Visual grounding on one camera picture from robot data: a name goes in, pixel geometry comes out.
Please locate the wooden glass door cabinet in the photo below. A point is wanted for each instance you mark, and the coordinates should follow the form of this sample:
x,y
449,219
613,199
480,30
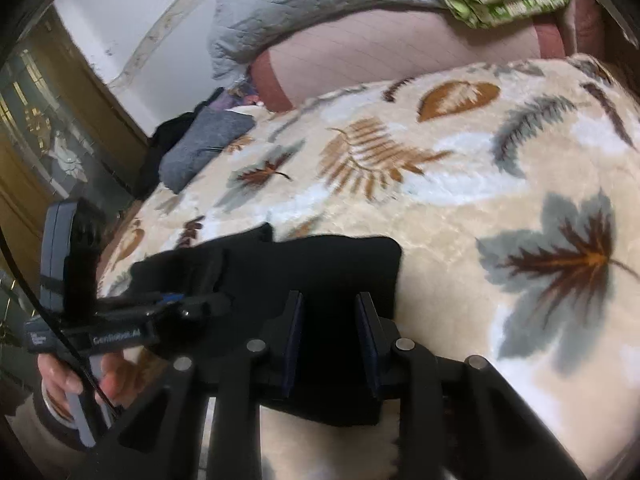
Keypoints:
x,y
63,135

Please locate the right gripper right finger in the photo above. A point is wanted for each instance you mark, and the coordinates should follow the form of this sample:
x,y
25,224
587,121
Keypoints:
x,y
458,419

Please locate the black pants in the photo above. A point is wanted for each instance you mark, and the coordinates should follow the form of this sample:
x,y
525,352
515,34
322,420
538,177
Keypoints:
x,y
326,374

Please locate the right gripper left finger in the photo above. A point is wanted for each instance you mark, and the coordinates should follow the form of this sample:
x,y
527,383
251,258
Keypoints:
x,y
202,413

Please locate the colourful small package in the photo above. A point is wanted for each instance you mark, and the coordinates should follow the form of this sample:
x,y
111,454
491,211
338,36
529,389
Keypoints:
x,y
243,94

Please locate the pink bed headboard cushion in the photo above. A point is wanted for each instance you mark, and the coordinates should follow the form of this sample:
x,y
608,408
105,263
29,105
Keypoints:
x,y
389,45

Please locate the leaf pattern fleece blanket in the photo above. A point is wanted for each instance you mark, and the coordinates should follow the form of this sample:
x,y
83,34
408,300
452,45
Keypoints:
x,y
513,192

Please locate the black clothes pile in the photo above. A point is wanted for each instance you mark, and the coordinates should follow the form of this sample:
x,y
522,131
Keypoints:
x,y
164,138

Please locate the folded grey jeans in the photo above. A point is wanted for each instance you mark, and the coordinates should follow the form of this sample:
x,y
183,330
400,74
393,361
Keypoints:
x,y
210,133

